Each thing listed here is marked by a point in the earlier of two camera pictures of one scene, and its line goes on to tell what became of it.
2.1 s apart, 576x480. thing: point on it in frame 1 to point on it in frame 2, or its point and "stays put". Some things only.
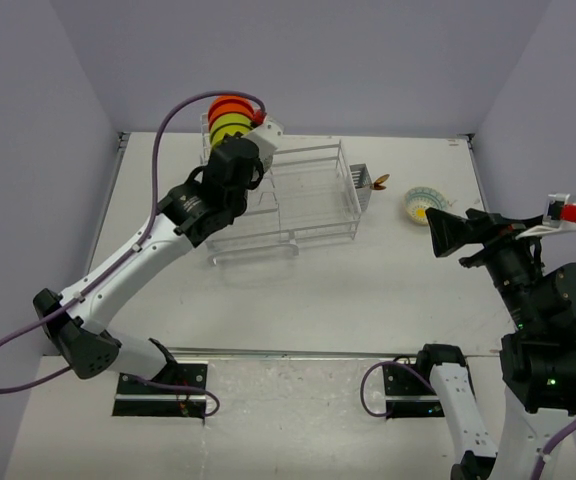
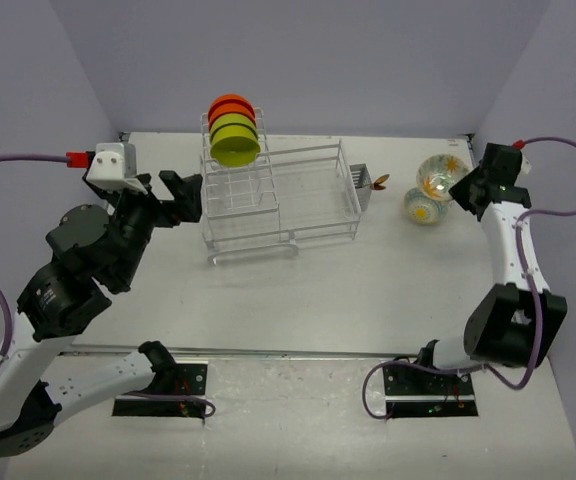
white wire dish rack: [306, 198] stays put
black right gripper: [450, 231] to [459, 190]
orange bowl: [229, 108] stays put
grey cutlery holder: [362, 184] stays put
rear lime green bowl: [230, 118] stays put
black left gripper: [258, 163] to [173, 213]
